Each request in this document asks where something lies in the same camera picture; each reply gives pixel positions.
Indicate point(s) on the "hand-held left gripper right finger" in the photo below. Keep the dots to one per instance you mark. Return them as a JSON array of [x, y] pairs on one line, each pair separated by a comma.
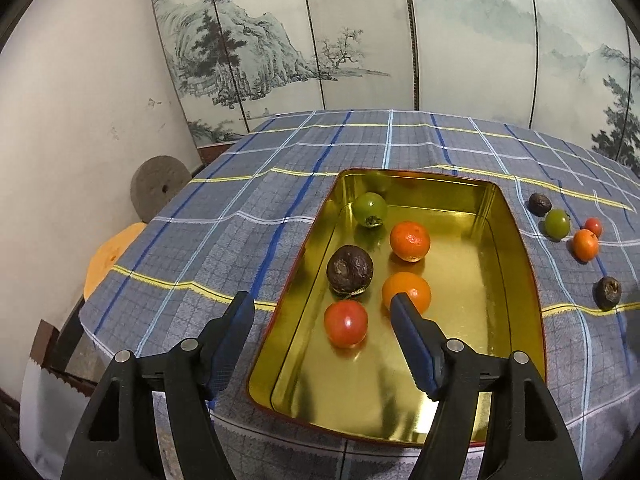
[[415, 345]]

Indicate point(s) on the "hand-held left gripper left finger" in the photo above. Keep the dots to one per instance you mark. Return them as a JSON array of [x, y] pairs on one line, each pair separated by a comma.
[[232, 330]]

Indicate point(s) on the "orange mandarin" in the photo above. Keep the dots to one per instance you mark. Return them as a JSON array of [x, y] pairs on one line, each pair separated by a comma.
[[585, 244], [412, 287], [410, 241]]

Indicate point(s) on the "gold tin tray red outside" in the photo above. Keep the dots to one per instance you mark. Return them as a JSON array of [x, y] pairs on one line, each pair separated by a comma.
[[470, 300]]

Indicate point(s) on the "red tomato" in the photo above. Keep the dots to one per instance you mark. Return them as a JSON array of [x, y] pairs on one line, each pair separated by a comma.
[[593, 227], [346, 323]]

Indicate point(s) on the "dark wrinkled passion fruit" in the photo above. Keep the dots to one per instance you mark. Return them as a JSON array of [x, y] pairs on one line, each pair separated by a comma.
[[350, 268], [540, 204], [608, 292]]

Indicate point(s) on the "green tomato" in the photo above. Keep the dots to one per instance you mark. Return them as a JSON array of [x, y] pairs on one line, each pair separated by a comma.
[[557, 223], [370, 208]]

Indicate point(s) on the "blue plaid tablecloth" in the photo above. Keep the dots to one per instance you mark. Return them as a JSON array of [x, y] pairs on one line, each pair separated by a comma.
[[225, 240]]

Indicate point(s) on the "orange plastic stool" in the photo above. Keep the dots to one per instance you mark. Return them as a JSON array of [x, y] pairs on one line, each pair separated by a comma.
[[112, 260]]

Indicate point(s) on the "round grey millstone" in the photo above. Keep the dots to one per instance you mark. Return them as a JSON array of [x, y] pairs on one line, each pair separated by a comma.
[[157, 190]]

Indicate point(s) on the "white paper bag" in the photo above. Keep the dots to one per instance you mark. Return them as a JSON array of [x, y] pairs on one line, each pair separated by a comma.
[[45, 410]]

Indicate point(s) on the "painted landscape folding screen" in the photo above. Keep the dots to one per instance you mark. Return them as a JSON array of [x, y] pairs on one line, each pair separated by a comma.
[[450, 35]]

